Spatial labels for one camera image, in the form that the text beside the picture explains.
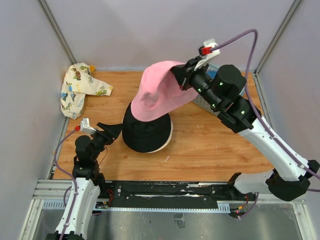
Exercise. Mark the black pink-lined hat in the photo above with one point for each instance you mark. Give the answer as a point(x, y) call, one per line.
point(144, 137)

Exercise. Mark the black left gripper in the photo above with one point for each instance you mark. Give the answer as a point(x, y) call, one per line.
point(111, 131)

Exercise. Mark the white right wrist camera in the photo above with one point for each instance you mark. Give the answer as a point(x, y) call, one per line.
point(207, 54)

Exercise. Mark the blue hat in basket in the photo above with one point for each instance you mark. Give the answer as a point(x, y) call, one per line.
point(212, 71)

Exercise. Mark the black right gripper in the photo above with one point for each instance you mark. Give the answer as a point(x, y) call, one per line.
point(183, 73)

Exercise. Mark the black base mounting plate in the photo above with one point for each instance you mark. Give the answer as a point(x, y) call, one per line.
point(171, 195)

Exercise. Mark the beige bucket hat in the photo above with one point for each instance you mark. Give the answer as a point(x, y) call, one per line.
point(167, 141)

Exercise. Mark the small yellow object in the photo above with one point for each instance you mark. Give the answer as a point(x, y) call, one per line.
point(92, 68)

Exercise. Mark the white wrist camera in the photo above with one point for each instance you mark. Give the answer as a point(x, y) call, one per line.
point(207, 54)
point(85, 127)

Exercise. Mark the cartoon print cloth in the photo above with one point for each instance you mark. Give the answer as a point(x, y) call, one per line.
point(78, 82)

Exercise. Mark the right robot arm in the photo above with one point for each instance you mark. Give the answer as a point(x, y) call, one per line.
point(290, 177)

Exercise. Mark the grey plastic basket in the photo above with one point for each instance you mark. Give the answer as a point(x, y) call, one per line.
point(225, 89)

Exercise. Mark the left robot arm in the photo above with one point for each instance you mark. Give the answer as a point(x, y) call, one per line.
point(88, 183)

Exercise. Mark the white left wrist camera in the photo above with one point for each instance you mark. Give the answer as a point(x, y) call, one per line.
point(85, 127)

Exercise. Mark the pink bucket hat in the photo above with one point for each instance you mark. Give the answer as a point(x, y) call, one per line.
point(159, 92)

